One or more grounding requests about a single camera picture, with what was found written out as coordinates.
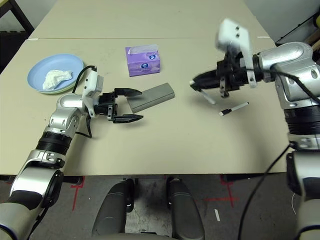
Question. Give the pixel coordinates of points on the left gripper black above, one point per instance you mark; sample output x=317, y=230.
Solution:
x=106, y=105

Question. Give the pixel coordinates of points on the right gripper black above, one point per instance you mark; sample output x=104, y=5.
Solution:
x=232, y=75

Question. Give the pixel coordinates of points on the white marker pen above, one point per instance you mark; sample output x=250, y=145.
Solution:
x=207, y=97
x=235, y=108

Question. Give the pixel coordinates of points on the grey glasses case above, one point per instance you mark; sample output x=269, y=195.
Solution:
x=155, y=96

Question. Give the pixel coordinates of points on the white tissue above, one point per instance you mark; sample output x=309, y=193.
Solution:
x=55, y=78

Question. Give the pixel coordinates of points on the blue plastic plate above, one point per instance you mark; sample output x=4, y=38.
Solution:
x=55, y=62

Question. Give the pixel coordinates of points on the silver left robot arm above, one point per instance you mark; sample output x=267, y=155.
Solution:
x=32, y=180

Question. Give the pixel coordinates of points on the purple tissue box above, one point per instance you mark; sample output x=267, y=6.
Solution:
x=142, y=67

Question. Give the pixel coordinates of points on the red floor tape cross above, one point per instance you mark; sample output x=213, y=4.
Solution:
x=75, y=195
x=229, y=199

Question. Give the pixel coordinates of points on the grey left robot leg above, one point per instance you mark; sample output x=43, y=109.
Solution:
x=112, y=210

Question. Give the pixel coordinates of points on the grey robot leg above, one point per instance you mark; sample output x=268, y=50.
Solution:
x=185, y=212
x=112, y=210

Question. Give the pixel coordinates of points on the grey right robot leg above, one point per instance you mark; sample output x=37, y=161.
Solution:
x=185, y=212

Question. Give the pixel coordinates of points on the yellow round object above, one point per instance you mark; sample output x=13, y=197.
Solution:
x=316, y=22

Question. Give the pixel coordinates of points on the black foam floor mat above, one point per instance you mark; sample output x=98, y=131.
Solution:
x=12, y=47

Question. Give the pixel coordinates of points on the white floor tape strip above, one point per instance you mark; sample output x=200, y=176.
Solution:
x=217, y=215

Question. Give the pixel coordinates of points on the black framed yellow edged table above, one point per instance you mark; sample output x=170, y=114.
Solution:
x=23, y=18

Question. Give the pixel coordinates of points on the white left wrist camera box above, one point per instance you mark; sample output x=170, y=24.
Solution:
x=92, y=82

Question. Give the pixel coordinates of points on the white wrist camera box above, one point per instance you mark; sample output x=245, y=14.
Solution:
x=232, y=35
x=92, y=82

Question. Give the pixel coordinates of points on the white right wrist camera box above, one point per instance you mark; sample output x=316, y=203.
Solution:
x=232, y=35

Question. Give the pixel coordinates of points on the wooden furniture frame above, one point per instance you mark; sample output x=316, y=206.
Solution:
x=312, y=40

